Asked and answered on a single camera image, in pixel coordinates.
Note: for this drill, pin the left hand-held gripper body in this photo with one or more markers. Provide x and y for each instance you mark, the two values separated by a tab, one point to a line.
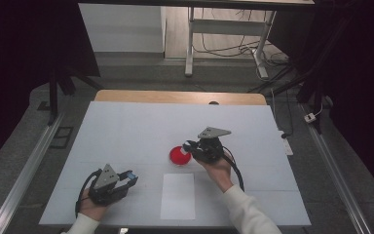
105	191

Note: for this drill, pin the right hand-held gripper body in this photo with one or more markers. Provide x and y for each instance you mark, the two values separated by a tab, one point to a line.
211	149

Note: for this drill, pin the blue stamp cap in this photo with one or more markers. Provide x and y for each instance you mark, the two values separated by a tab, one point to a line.
131	175

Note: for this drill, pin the round red ink pad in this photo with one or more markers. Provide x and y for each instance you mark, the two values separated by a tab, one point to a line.
177	156

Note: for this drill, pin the person's left hand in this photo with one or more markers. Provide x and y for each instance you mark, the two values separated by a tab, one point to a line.
91	209

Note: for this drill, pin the person's right hand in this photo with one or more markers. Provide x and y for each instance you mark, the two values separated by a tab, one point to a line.
220	172

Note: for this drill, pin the white paper sheet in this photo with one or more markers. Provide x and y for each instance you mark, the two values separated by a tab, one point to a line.
178	196

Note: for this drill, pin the white table cover sheet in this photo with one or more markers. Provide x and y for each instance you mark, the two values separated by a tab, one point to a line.
136	130

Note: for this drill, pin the wooden table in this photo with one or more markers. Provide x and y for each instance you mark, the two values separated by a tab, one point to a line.
175	97

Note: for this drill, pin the white power strip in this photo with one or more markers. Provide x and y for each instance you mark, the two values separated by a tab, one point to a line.
287	146

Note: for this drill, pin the small white power adapter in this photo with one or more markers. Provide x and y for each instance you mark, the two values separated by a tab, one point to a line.
310	117

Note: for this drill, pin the black metal stand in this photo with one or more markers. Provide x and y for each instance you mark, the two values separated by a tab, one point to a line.
53	97

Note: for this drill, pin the black curtain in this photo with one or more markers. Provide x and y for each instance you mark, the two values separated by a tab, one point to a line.
16	65
360	65

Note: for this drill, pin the aluminium rail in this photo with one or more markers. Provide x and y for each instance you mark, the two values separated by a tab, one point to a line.
26	175
334	175

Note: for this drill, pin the white metal desk frame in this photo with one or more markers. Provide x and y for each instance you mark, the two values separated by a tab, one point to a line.
189	48

